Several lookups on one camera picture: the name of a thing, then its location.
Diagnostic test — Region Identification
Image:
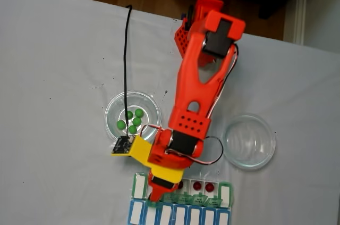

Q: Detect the weekly pill organizer box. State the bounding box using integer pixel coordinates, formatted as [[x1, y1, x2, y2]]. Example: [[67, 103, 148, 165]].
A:
[[126, 172, 234, 225]]

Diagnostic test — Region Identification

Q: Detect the clear glass bowl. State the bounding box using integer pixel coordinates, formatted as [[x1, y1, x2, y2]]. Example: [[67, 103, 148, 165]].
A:
[[222, 114, 276, 170], [104, 90, 162, 148]]

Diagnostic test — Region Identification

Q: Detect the white table cloth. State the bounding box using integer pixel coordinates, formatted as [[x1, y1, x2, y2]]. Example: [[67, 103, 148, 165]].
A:
[[0, 0, 340, 225]]

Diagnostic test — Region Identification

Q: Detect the white door trim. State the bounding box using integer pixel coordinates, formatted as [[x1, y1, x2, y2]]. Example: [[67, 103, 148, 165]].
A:
[[292, 0, 309, 46]]

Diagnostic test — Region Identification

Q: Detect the white gripper servo wire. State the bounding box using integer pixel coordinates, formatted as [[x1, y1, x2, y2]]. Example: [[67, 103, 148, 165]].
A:
[[139, 124, 163, 141]]

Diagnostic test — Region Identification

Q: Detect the camera board on yellow mount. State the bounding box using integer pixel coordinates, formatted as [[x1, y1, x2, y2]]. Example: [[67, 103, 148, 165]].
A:
[[110, 136, 154, 166]]

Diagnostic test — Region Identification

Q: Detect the black camera cable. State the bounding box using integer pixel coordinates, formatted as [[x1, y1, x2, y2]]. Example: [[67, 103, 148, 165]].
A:
[[123, 4, 134, 140]]

